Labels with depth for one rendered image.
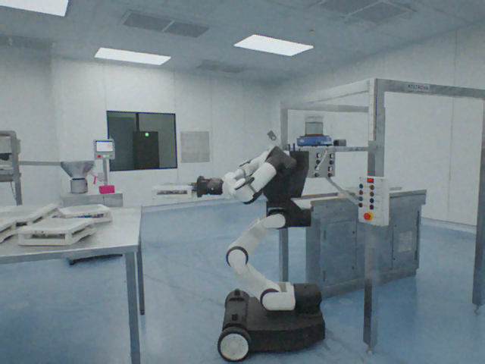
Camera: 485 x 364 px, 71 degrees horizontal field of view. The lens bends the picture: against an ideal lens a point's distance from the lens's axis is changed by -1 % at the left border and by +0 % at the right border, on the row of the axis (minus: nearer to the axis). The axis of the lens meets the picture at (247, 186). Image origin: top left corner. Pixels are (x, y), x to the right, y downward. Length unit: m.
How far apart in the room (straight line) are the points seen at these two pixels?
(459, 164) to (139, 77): 5.80
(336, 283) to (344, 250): 0.29
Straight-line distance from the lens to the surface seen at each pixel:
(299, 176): 2.06
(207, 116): 7.73
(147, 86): 7.32
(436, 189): 6.03
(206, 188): 2.07
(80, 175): 4.32
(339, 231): 2.91
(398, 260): 3.51
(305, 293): 2.29
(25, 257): 1.67
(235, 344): 2.19
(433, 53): 6.21
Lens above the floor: 1.24
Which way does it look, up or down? 6 degrees down
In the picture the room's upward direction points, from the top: 1 degrees counter-clockwise
